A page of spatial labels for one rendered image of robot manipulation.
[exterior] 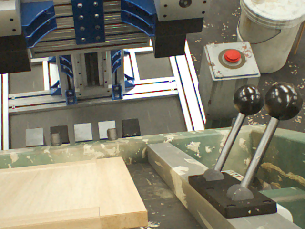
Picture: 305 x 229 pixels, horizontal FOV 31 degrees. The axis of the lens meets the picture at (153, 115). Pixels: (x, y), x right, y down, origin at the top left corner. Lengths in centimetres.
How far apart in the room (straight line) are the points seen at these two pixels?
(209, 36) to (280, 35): 44
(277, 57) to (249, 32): 18
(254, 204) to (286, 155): 55
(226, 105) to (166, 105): 78
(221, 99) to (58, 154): 44
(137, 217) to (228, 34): 215
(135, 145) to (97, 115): 93
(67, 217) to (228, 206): 23
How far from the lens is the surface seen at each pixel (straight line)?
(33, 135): 144
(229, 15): 287
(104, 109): 216
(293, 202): 96
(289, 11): 241
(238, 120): 67
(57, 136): 128
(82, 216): 68
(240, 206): 52
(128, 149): 123
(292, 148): 103
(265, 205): 52
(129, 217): 67
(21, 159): 124
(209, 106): 141
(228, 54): 136
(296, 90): 55
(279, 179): 112
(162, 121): 213
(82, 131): 143
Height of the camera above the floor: 193
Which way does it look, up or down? 53 degrees down
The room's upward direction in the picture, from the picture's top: 3 degrees clockwise
